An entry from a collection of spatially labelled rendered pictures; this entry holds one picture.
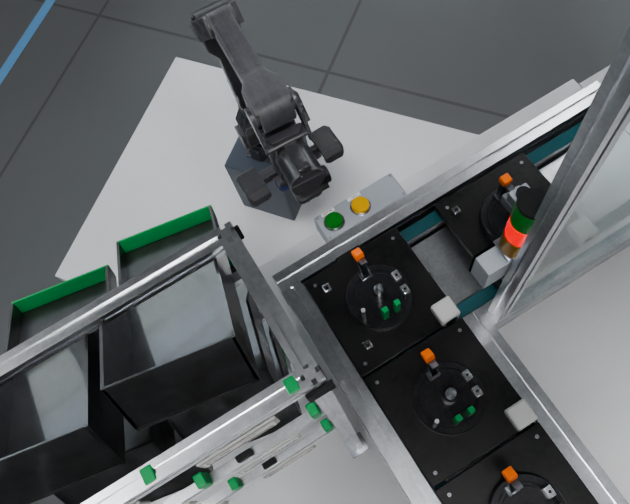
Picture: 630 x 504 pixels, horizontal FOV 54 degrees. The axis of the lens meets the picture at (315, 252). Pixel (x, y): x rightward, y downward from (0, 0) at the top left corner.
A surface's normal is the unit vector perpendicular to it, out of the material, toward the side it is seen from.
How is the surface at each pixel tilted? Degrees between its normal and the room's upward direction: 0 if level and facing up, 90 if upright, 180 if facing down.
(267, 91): 8
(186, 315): 25
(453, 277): 0
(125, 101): 0
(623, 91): 90
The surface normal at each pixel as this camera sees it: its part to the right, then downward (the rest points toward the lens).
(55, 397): -0.26, -0.70
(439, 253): -0.11, -0.37
